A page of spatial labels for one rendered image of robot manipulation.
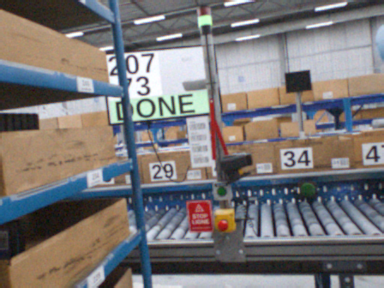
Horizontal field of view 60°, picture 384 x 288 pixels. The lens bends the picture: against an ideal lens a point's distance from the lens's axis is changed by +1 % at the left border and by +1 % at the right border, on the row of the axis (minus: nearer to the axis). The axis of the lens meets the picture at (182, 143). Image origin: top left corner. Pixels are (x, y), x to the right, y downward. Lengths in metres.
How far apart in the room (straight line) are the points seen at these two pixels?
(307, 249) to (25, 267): 1.01
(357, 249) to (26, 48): 1.21
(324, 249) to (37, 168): 1.06
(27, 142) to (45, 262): 0.22
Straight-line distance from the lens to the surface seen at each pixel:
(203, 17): 1.33
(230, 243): 1.36
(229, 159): 1.22
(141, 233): 0.97
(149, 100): 1.38
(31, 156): 0.63
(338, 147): 1.91
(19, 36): 0.67
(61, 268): 0.71
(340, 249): 1.38
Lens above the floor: 1.22
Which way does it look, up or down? 3 degrees down
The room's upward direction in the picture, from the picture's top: 7 degrees counter-clockwise
